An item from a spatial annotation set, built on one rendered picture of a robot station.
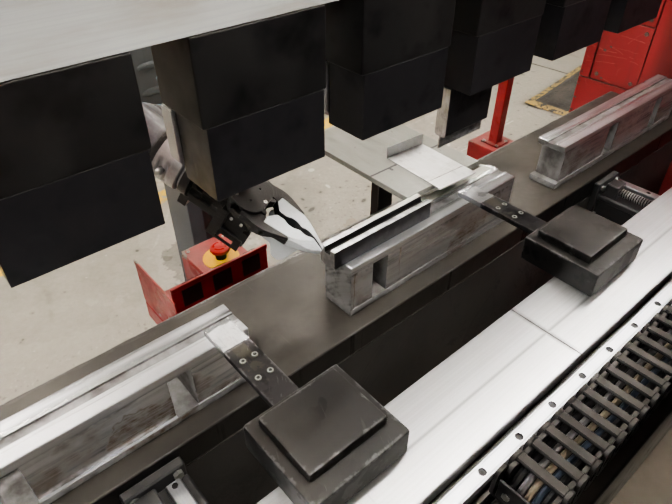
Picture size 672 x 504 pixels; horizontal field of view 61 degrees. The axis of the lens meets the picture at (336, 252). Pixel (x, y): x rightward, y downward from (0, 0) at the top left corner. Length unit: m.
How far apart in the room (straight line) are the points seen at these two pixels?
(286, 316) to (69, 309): 1.56
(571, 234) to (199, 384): 0.53
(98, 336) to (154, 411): 1.48
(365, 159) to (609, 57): 0.91
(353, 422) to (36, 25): 0.41
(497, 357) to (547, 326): 0.09
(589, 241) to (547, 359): 0.19
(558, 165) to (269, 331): 0.68
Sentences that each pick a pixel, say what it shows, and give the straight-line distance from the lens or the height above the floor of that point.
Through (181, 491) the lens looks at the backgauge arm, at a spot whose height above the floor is 0.86.
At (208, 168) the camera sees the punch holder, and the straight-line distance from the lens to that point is 0.58.
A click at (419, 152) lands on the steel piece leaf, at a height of 1.00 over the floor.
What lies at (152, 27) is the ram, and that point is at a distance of 0.51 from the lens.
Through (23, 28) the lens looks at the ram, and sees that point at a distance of 0.47.
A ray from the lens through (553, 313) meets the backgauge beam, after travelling 0.78.
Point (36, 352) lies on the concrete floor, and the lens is 2.25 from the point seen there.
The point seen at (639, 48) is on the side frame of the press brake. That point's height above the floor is 1.00.
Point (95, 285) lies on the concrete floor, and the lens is 2.43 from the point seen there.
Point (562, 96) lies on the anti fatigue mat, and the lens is 3.99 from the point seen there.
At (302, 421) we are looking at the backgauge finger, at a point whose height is 1.03.
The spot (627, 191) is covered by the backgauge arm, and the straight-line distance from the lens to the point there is 1.32.
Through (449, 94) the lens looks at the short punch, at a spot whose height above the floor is 1.17.
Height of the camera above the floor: 1.50
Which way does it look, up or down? 39 degrees down
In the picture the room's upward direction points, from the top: straight up
